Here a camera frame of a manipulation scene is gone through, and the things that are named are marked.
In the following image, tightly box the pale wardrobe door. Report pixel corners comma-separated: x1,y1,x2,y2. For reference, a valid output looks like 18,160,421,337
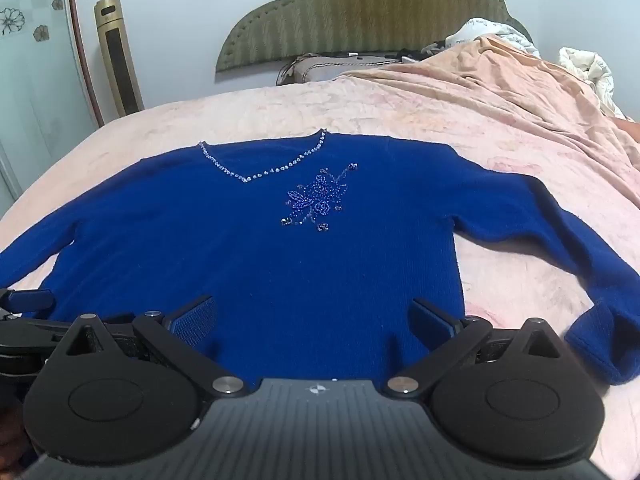
0,0,102,202

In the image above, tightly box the gold tower fan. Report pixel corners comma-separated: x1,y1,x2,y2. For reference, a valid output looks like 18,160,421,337
93,0,146,117

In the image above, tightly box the blue beaded sweater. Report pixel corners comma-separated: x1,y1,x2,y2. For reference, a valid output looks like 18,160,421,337
0,129,640,394

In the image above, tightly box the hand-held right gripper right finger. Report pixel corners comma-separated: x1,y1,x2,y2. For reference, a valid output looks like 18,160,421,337
386,298,569,400

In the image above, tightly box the bed with pink sheet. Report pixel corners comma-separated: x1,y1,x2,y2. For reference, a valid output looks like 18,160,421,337
0,67,640,477

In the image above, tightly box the green padded headboard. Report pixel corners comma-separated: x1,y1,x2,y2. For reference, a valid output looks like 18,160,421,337
216,0,534,80

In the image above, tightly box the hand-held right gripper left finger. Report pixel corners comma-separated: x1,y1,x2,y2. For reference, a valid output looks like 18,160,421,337
49,295,249,400

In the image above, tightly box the cream crumpled cloth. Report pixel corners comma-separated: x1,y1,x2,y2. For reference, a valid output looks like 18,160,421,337
558,47,627,119

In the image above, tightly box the outline flower sticker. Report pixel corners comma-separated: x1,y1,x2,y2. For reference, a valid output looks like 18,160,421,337
0,7,26,36

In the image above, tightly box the folded brown patterned blanket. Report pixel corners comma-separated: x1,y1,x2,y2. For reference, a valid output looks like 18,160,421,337
292,54,402,84

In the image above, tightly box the dark clothes pile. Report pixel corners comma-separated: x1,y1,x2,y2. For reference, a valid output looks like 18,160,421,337
399,41,452,62

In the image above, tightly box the curved wooden door frame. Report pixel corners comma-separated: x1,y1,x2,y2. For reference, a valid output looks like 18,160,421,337
65,0,106,129

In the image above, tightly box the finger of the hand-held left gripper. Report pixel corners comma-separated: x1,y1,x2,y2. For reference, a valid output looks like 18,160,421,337
0,287,56,317

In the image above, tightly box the white printed quilt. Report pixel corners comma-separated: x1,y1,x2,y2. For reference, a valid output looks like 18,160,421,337
444,17,542,59

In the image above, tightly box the peach blanket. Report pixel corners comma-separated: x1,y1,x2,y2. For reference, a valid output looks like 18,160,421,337
340,35,640,181

